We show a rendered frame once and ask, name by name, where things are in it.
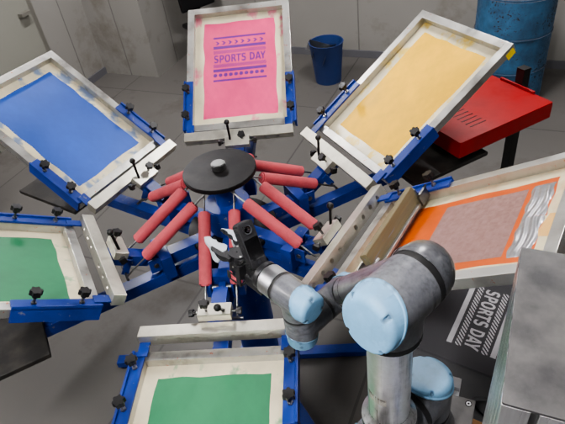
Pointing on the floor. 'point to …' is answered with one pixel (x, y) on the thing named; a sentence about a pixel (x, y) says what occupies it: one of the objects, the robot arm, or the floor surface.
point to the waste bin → (326, 58)
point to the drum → (520, 34)
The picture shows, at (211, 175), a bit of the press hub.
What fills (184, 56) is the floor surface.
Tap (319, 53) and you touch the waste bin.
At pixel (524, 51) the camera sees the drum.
